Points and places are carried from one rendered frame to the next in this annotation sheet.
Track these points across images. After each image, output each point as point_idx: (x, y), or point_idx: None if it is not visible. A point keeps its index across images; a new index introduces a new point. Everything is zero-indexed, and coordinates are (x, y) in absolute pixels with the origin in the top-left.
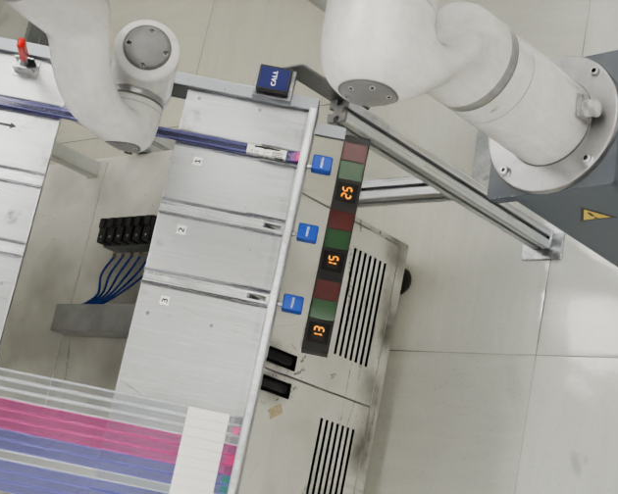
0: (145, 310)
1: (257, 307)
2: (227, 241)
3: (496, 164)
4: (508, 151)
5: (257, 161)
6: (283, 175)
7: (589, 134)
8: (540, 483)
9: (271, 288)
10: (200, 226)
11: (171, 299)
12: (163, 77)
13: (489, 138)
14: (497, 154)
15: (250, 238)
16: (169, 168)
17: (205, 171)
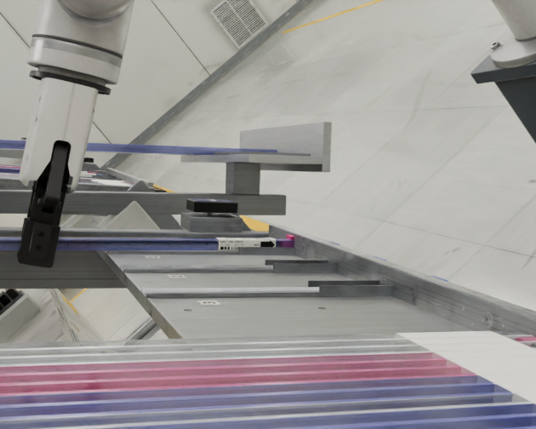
0: (181, 309)
1: (375, 296)
2: (259, 277)
3: None
4: None
5: (237, 254)
6: (284, 257)
7: None
8: None
9: (380, 263)
10: (205, 274)
11: (219, 301)
12: None
13: (516, 57)
14: None
15: (293, 275)
16: (112, 260)
17: (171, 259)
